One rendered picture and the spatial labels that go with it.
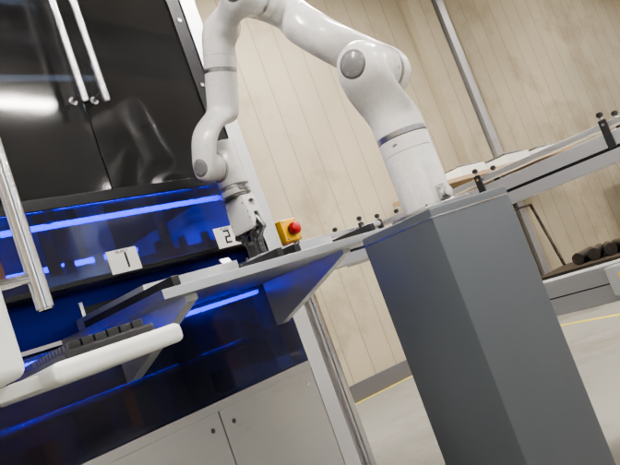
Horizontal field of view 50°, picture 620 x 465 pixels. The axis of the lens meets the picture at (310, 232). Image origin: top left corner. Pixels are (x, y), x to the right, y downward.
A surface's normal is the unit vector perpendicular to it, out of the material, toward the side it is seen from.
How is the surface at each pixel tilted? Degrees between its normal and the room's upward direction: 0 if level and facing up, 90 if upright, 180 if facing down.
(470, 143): 90
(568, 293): 90
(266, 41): 90
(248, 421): 90
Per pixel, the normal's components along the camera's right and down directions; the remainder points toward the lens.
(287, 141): 0.49, -0.27
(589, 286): -0.67, 0.17
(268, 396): 0.66, -0.31
